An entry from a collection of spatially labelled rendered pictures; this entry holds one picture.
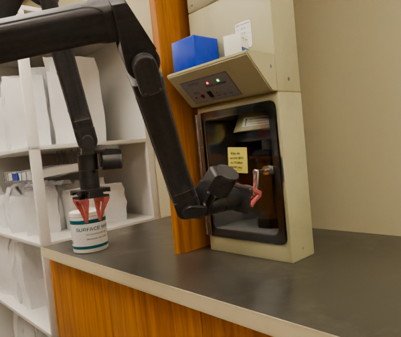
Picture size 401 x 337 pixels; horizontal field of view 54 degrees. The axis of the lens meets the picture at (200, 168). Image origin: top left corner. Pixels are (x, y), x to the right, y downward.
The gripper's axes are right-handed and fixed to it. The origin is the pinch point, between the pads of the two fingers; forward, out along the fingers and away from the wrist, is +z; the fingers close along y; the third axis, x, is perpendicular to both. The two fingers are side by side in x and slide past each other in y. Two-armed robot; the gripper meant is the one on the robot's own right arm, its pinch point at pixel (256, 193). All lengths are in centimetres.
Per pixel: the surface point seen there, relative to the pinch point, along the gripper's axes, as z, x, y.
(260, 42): 4.6, -40.8, 4.4
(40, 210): -18, 24, 107
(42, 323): -16, 83, 116
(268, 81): 0.8, -29.8, -1.6
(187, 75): -6.2, -32.1, 22.2
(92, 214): -17, 16, 61
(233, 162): 3.9, -6.7, 12.1
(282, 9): 10, -50, 2
